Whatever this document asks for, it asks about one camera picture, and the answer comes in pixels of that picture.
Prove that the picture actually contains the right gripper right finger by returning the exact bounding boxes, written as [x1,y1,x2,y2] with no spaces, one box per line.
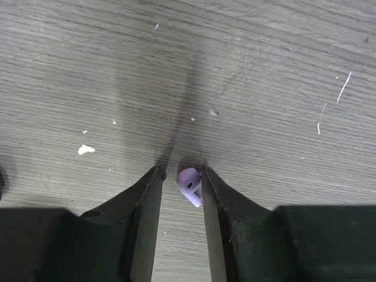
[202,167,375,281]

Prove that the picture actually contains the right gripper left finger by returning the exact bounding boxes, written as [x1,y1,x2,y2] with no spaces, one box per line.
[1,166,166,281]

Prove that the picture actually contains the lilac earbud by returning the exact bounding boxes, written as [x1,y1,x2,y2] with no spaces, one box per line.
[176,167,202,207]

